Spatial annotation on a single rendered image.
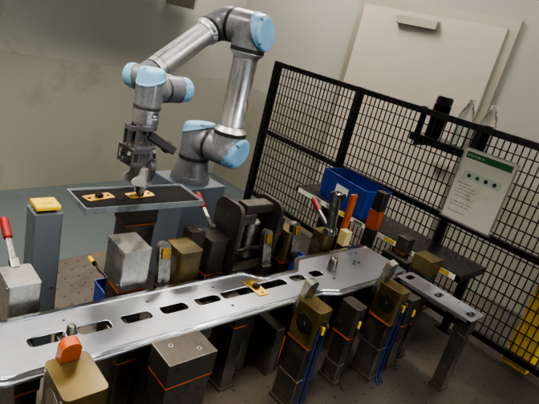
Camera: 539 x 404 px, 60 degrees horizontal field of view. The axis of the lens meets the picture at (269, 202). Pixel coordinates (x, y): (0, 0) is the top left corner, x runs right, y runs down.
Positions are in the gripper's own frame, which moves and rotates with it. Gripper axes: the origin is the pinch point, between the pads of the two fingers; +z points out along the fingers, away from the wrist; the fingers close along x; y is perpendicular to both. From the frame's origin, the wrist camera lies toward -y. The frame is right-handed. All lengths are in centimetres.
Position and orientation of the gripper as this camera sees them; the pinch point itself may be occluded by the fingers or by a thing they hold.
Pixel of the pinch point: (140, 188)
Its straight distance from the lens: 144.2
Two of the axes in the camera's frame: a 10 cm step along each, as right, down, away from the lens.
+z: -2.3, 9.1, 3.3
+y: -6.2, 1.2, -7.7
